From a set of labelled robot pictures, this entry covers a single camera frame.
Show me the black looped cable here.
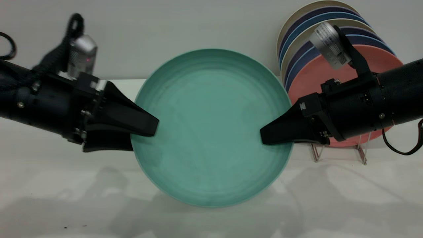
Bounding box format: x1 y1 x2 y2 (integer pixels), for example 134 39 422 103
0 31 17 61

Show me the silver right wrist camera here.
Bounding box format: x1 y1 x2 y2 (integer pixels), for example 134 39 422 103
310 22 351 70

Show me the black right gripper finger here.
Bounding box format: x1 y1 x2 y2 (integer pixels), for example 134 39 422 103
260 103 323 145
294 139 331 145

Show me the beige round plate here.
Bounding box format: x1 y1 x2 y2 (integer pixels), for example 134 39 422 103
276 1 361 60
280 19 377 86

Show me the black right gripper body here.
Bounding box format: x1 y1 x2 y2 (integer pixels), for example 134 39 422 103
299 74 393 142

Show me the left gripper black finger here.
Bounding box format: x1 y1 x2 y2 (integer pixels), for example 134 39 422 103
83 125 134 153
87 81 160 137

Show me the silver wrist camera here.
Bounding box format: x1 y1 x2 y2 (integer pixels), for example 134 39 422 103
68 35 98 80
310 22 351 70

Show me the black left camera cable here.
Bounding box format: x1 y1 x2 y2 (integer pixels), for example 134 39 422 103
33 13 85 76

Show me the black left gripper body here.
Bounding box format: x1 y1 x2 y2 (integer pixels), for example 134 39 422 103
35 73 108 146

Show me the pink round plate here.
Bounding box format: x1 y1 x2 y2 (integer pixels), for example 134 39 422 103
288 45 404 148

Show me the dark navy round plate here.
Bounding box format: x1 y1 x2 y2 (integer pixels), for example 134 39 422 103
279 7 364 63
284 27 385 90

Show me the green round plate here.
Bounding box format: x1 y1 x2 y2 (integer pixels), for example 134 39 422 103
131 49 294 208

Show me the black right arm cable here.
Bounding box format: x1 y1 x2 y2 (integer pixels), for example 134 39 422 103
382 118 423 156

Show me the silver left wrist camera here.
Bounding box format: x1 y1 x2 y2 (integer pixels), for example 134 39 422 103
68 35 98 80

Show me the black right camera bracket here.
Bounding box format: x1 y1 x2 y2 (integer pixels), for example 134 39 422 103
334 26 378 82

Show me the metal wire plate rack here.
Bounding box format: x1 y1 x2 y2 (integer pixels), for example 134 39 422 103
311 131 373 166

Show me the blue round plate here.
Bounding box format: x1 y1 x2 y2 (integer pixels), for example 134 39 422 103
279 12 370 70
285 35 395 99

